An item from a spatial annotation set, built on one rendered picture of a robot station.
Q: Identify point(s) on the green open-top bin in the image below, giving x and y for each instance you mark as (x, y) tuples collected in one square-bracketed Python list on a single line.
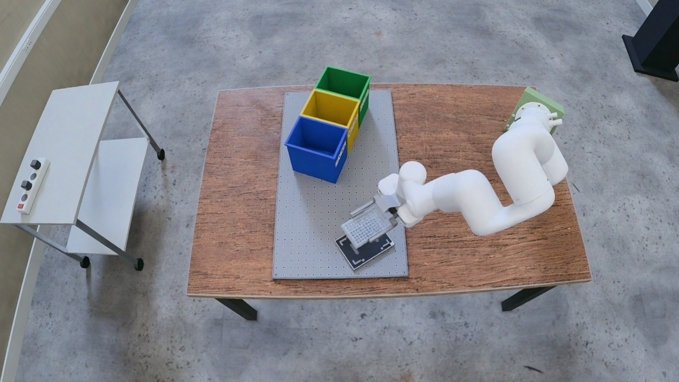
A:
[(348, 84)]

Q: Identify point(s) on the yellow open-top bin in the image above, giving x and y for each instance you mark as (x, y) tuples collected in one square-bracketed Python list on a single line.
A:
[(334, 109)]

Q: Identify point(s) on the blue bin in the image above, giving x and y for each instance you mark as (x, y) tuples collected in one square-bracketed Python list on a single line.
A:
[(317, 148)]

